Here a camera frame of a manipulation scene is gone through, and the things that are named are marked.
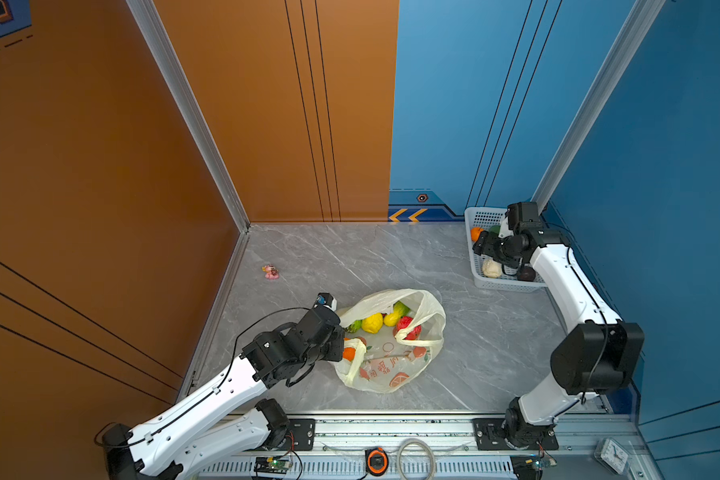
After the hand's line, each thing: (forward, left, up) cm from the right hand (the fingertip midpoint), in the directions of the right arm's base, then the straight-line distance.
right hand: (483, 249), depth 87 cm
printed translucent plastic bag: (-27, +30, -15) cm, 43 cm away
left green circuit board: (-50, +57, -20) cm, 78 cm away
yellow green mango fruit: (-12, +24, -15) cm, 31 cm away
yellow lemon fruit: (-17, +33, -14) cm, 39 cm away
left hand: (-25, +40, -4) cm, 47 cm away
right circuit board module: (-50, -4, -21) cm, 55 cm away
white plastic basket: (+27, -9, -14) cm, 32 cm away
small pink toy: (+4, +68, -15) cm, 70 cm away
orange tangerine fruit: (-29, +39, -5) cm, 48 cm away
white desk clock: (-48, -23, -19) cm, 56 cm away
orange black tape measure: (-49, +32, -16) cm, 61 cm away
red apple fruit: (-19, +21, -16) cm, 32 cm away
